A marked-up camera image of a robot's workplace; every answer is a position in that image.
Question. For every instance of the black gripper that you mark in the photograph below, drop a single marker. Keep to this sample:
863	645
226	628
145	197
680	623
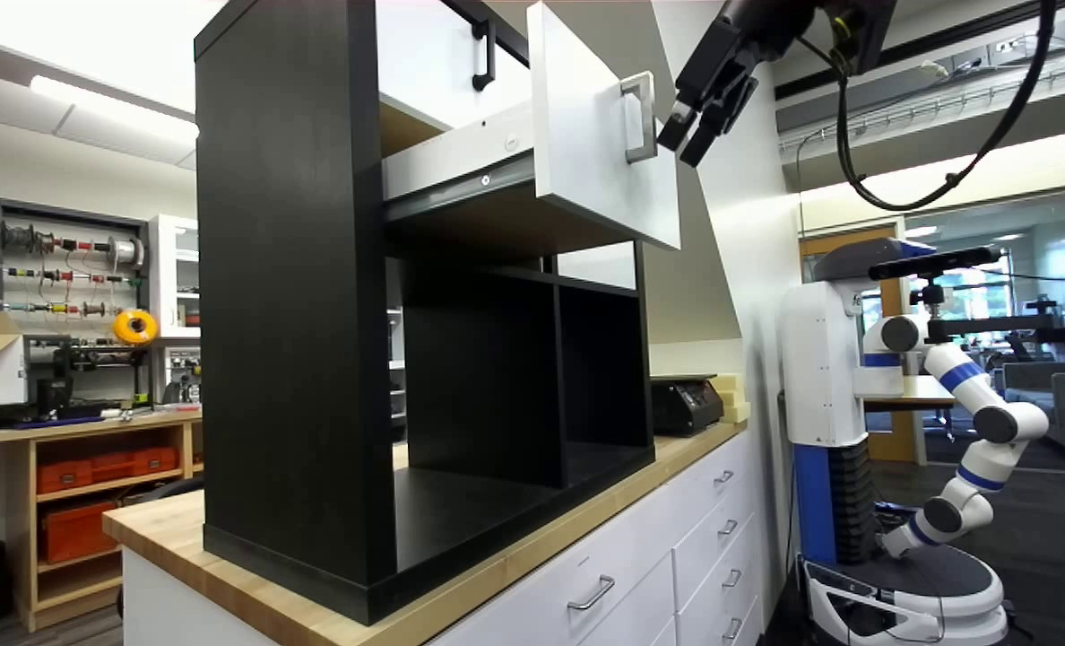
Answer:
738	55

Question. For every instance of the tool pegboard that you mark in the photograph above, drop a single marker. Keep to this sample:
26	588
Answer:
69	257

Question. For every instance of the black shelf cabinet frame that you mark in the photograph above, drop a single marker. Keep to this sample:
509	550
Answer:
291	300

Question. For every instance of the yellow spool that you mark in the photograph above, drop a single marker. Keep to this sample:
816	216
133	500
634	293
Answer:
138	328

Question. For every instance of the white base cabinet wood top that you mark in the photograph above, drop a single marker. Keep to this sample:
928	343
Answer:
626	560

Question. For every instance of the black device on counter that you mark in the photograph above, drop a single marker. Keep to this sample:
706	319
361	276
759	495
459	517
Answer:
682	403

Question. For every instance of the long red storage bin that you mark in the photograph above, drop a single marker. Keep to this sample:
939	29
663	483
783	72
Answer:
106	469

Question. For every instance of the white blue mobile robot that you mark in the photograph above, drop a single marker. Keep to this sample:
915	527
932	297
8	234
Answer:
821	397

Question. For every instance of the short red storage bin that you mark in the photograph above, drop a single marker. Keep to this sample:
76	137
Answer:
76	532

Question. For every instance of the wooden workbench with shelves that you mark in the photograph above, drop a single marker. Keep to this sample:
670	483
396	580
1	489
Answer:
86	525

